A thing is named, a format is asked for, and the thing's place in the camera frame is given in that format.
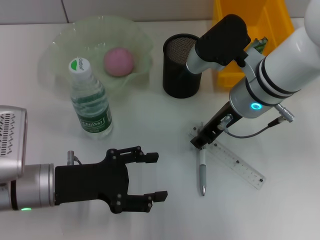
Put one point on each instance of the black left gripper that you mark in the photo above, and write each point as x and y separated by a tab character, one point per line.
90	182

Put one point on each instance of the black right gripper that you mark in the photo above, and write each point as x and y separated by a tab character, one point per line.
215	125

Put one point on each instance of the white grey ballpoint pen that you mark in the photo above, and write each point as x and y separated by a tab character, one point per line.
203	172

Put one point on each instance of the clear plastic ruler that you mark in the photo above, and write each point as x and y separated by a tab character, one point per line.
242	168

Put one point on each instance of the clear water bottle green label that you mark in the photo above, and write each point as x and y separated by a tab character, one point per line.
92	117

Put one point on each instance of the green plastic wrapper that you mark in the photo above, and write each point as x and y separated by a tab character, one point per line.
261	43

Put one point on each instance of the pink peach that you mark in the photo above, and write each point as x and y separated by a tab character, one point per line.
118	62

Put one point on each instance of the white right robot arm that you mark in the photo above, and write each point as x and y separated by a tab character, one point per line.
282	67

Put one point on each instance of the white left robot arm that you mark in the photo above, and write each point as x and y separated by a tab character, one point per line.
30	186

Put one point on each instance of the black mesh pen holder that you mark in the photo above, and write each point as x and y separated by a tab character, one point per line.
180	85

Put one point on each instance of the translucent green glass plate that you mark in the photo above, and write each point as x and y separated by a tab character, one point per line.
112	32

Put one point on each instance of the yellow plastic bin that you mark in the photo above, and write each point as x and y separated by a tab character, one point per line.
275	15

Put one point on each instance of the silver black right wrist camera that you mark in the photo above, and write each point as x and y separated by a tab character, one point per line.
220	37

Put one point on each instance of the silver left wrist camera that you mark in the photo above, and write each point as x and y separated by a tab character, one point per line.
12	140

